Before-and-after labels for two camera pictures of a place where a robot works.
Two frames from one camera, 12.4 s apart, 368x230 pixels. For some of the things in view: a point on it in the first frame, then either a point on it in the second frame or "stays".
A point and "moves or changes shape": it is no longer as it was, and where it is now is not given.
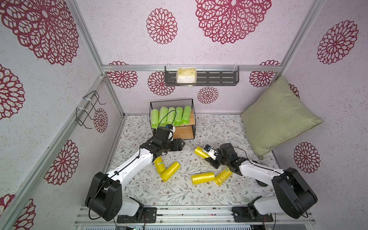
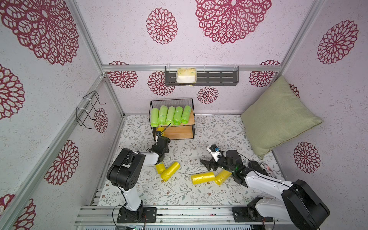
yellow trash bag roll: x=199 y=151 moves or changes shape
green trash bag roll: x=179 y=115 stays
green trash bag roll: x=155 y=118 stays
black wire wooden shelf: x=184 y=132 stays
